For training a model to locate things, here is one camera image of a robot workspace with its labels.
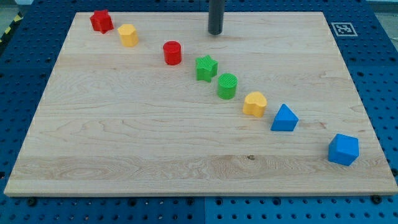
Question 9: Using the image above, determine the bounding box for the green star block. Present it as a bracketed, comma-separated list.
[195, 55, 218, 83]

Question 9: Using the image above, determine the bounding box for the red star block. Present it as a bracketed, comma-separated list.
[90, 9, 114, 34]

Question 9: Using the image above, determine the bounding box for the green cylinder block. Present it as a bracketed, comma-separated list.
[217, 73, 238, 100]

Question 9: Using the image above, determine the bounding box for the yellow heart block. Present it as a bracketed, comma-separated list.
[243, 91, 267, 118]

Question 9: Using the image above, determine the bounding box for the wooden board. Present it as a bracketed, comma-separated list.
[4, 12, 397, 197]

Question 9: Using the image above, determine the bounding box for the red cylinder block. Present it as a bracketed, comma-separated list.
[163, 40, 182, 65]

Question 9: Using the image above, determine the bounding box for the blue triangle block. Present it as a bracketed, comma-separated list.
[271, 104, 299, 131]

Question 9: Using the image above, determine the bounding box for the yellow hexagon block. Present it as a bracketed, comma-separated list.
[118, 24, 139, 47]

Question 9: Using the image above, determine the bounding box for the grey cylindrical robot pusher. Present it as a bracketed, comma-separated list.
[208, 0, 224, 35]

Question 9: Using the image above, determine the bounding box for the blue cube block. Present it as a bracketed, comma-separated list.
[328, 133, 359, 166]

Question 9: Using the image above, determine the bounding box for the white fiducial marker tag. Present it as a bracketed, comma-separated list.
[331, 22, 358, 37]

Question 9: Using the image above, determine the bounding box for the black yellow hazard tape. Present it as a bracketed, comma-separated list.
[1, 12, 23, 45]

